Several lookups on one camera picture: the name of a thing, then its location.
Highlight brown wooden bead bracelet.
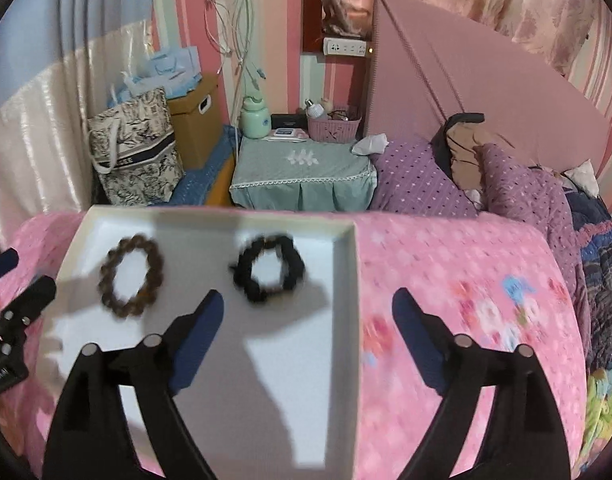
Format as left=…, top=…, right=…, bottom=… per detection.
left=100, top=234, right=165, bottom=320

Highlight white hanging cables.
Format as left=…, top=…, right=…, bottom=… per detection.
left=203, top=0, right=261, bottom=101

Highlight purple dotted pillow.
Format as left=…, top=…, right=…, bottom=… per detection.
left=371, top=140, right=482, bottom=218

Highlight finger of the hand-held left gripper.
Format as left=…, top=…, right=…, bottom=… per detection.
left=0, top=249, right=19, bottom=286
left=0, top=276, right=57, bottom=333

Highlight brown cloth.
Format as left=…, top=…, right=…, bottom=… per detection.
left=446, top=122, right=534, bottom=192

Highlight dark patterned quilt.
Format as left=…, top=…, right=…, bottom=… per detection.
left=566, top=194, right=612, bottom=376

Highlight white cloth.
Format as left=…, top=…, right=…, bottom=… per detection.
left=565, top=159, right=600, bottom=198

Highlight pink woven plastic basket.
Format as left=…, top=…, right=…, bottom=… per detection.
left=307, top=105, right=363, bottom=144

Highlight nightstand with green cloth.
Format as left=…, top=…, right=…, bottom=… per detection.
left=229, top=137, right=378, bottom=212

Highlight pink floral blanket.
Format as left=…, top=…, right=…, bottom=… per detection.
left=0, top=210, right=589, bottom=480

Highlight white tissue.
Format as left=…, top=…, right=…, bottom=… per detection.
left=351, top=133, right=389, bottom=156

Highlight brown cardboard storage box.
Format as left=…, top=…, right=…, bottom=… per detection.
left=167, top=74, right=224, bottom=171

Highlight white shallow cardboard box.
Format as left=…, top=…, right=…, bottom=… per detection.
left=38, top=205, right=361, bottom=476

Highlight purple dotted blanket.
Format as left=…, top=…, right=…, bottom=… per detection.
left=478, top=144, right=594, bottom=361

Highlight white power strip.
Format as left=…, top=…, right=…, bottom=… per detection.
left=322, top=37, right=371, bottom=57

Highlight pink padded headboard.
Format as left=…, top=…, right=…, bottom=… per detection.
left=363, top=0, right=612, bottom=171

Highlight pink floral curtain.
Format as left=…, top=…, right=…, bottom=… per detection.
left=308, top=0, right=607, bottom=81

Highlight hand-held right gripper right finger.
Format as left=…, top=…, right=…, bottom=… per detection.
left=392, top=287, right=572, bottom=480

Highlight pale green bottle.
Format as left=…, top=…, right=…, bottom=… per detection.
left=241, top=96, right=271, bottom=139

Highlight light blue paper bags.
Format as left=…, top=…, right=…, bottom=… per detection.
left=110, top=46, right=201, bottom=102

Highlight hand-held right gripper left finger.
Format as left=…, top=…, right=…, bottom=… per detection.
left=42, top=289, right=225, bottom=480

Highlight black bead bracelet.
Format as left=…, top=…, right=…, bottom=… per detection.
left=229, top=232, right=307, bottom=304

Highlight black garment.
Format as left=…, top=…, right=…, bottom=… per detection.
left=431, top=113, right=487, bottom=181

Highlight white satin curtain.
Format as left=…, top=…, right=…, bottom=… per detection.
left=0, top=20, right=154, bottom=261

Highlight green printed cloth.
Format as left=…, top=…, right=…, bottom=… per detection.
left=583, top=369, right=612, bottom=472

